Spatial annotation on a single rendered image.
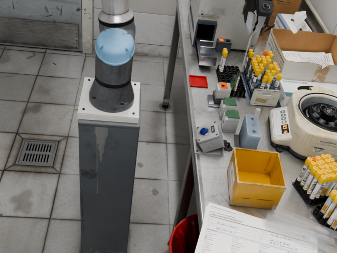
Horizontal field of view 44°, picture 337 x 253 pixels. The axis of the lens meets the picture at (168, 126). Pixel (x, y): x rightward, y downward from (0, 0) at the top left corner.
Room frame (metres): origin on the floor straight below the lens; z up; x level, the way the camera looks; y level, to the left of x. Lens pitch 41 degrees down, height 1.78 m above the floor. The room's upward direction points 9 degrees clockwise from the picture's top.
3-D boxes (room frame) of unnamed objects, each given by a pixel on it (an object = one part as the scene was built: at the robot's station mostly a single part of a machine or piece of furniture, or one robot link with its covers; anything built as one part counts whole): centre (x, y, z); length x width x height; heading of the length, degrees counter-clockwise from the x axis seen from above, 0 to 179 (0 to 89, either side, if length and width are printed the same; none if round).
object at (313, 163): (0.86, -0.41, 0.94); 0.02 x 0.02 x 0.11
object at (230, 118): (1.08, -0.20, 0.91); 0.05 x 0.04 x 0.07; 98
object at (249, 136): (1.00, -0.25, 0.92); 0.10 x 0.07 x 0.10; 3
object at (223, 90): (1.22, -0.17, 0.92); 0.05 x 0.04 x 0.06; 98
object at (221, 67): (1.36, -0.21, 0.93); 0.17 x 0.09 x 0.11; 9
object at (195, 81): (1.33, -0.08, 0.88); 0.07 x 0.07 x 0.01; 8
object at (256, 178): (0.83, -0.26, 0.93); 0.13 x 0.13 x 0.10; 4
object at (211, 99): (1.22, -0.17, 0.89); 0.09 x 0.05 x 0.04; 98
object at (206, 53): (1.52, -0.10, 0.92); 0.21 x 0.07 x 0.05; 8
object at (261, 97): (1.35, -0.31, 0.91); 0.20 x 0.10 x 0.07; 8
